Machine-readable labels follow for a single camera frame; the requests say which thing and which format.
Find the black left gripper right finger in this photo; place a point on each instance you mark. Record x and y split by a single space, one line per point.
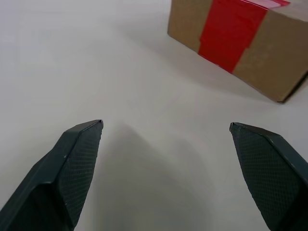
269 173

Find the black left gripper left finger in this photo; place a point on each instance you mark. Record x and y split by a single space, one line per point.
55 178

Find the brown cardboard box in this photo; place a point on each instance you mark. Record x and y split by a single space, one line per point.
272 55

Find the red adhesive tape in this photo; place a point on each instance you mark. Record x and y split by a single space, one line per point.
228 29

